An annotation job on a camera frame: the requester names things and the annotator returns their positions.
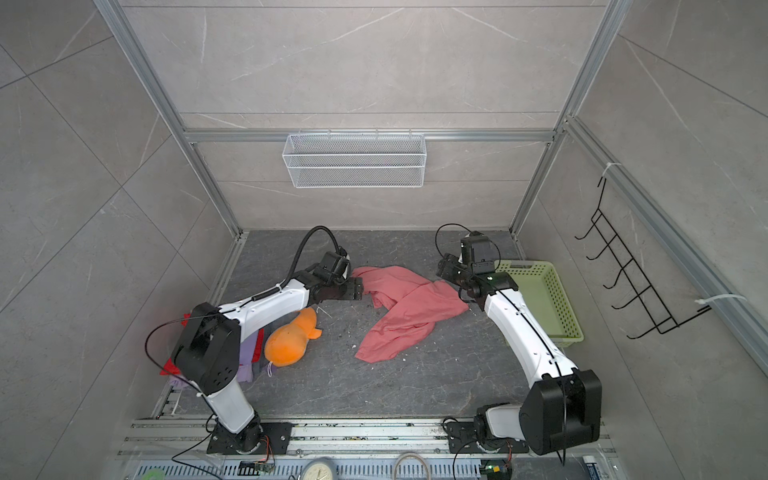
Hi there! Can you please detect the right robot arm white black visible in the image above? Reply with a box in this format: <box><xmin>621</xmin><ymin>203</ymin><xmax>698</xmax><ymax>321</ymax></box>
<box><xmin>437</xmin><ymin>254</ymin><xmax>602</xmax><ymax>455</ymax></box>

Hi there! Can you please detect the white wire mesh shelf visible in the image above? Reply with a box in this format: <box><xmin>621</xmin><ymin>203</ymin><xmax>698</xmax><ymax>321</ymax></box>
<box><xmin>282</xmin><ymin>133</ymin><xmax>427</xmax><ymax>189</ymax></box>

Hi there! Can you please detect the orange plush fish toy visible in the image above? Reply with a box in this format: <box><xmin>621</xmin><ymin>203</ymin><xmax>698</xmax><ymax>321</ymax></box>
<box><xmin>264</xmin><ymin>307</ymin><xmax>322</xmax><ymax>368</ymax></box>

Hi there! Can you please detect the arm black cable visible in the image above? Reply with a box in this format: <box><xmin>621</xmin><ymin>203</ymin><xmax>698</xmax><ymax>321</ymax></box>
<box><xmin>281</xmin><ymin>225</ymin><xmax>343</xmax><ymax>289</ymax></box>
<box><xmin>434</xmin><ymin>223</ymin><xmax>502</xmax><ymax>271</ymax></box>

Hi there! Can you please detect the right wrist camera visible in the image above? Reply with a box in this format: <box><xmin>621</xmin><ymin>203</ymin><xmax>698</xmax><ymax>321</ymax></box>
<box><xmin>461</xmin><ymin>231</ymin><xmax>497</xmax><ymax>271</ymax></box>

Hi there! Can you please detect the black wire hook rack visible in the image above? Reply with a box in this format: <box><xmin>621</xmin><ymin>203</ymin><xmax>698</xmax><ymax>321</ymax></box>
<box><xmin>574</xmin><ymin>177</ymin><xmax>713</xmax><ymax>340</ymax></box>

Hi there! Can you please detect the purple folded t shirt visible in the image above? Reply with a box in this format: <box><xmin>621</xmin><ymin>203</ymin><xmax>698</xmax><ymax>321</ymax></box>
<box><xmin>164</xmin><ymin>324</ymin><xmax>264</xmax><ymax>395</ymax></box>

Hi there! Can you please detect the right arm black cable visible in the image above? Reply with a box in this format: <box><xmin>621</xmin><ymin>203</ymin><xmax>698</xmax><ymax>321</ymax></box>
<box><xmin>434</xmin><ymin>223</ymin><xmax>502</xmax><ymax>271</ymax></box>

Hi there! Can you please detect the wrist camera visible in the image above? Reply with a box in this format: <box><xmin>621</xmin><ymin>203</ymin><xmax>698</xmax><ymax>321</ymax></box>
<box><xmin>315</xmin><ymin>251</ymin><xmax>349</xmax><ymax>283</ymax></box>
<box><xmin>461</xmin><ymin>231</ymin><xmax>497</xmax><ymax>271</ymax></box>

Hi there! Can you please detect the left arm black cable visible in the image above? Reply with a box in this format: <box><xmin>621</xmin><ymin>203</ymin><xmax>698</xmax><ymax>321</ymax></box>
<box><xmin>281</xmin><ymin>225</ymin><xmax>343</xmax><ymax>289</ymax></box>

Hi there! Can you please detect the round pressure gauge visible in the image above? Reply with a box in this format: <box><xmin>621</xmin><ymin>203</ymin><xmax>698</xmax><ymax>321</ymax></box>
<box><xmin>299</xmin><ymin>458</ymin><xmax>337</xmax><ymax>480</ymax></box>

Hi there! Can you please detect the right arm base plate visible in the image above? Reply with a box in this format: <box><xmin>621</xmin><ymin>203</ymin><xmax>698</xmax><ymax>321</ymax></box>
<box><xmin>441</xmin><ymin>417</ymin><xmax>529</xmax><ymax>455</ymax></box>

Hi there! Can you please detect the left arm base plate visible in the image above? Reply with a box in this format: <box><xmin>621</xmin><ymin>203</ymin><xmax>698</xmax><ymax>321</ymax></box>
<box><xmin>206</xmin><ymin>422</ymin><xmax>293</xmax><ymax>456</ymax></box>

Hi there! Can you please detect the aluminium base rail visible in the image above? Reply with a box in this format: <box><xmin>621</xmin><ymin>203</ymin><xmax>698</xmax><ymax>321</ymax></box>
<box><xmin>103</xmin><ymin>417</ymin><xmax>627</xmax><ymax>479</ymax></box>

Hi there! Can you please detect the white cable loop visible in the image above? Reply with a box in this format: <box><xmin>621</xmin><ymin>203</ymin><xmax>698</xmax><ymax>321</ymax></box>
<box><xmin>391</xmin><ymin>451</ymin><xmax>433</xmax><ymax>480</ymax></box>

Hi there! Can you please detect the pink t shirt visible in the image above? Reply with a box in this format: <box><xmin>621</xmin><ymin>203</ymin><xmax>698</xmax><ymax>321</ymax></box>
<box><xmin>353</xmin><ymin>266</ymin><xmax>469</xmax><ymax>364</ymax></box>

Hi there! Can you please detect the green plastic basket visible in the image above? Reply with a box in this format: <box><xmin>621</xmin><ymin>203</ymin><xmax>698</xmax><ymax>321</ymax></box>
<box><xmin>496</xmin><ymin>260</ymin><xmax>584</xmax><ymax>349</ymax></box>

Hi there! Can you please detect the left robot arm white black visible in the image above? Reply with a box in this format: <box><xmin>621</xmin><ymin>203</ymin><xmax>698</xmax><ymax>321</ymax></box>
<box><xmin>170</xmin><ymin>270</ymin><xmax>363</xmax><ymax>454</ymax></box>

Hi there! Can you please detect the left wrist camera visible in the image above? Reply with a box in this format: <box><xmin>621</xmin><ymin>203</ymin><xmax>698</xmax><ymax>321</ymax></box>
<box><xmin>315</xmin><ymin>251</ymin><xmax>349</xmax><ymax>283</ymax></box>

